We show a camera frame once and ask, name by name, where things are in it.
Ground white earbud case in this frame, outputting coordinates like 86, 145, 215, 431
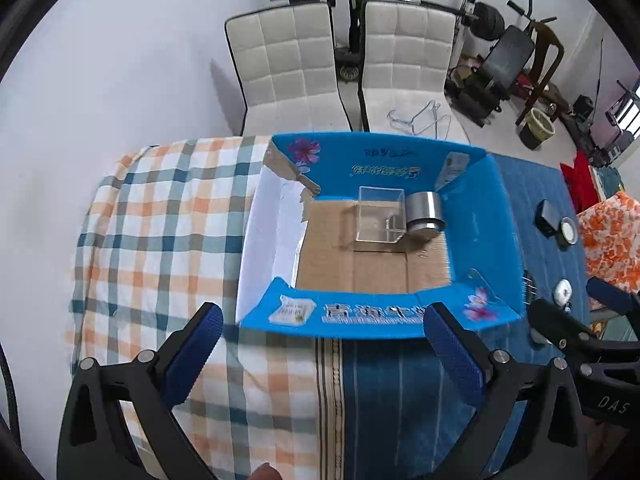
552, 278, 573, 309

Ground small silver tin dish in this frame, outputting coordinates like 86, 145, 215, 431
556, 217, 579, 249

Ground grey Pisen charger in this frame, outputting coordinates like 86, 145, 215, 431
535, 200, 566, 238

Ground silver metal canister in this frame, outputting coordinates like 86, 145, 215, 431
405, 191, 446, 240

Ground clear acrylic box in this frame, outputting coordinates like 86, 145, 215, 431
356, 186, 407, 244

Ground black round patterned tin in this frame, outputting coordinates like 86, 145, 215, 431
523, 270, 538, 306

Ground orange white floral cushion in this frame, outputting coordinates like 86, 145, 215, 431
578, 191, 640, 292

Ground blue striped tablecloth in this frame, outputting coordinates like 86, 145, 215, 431
314, 155, 590, 479

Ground red cloth on floor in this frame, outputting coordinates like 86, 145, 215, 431
560, 151, 599, 214

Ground plaid orange checked cloth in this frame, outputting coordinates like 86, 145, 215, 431
67, 136, 344, 479

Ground green waste bin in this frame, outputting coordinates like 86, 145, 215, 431
518, 107, 555, 151

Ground blue cardboard box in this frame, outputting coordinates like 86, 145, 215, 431
235, 132, 525, 339

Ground black weight bench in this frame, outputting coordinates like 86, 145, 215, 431
445, 25, 535, 127

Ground brown wooden chair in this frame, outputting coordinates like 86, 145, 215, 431
506, 0, 565, 126

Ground barbell with black plates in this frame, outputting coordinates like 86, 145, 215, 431
271, 0, 506, 41

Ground right white quilted chair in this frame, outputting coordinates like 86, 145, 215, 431
359, 1, 469, 144

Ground white quilted chair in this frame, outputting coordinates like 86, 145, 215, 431
224, 2, 352, 136
359, 1, 469, 144

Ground left white quilted chair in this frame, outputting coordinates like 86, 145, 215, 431
224, 2, 352, 136

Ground wire clothes hangers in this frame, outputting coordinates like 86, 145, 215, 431
387, 100, 452, 141

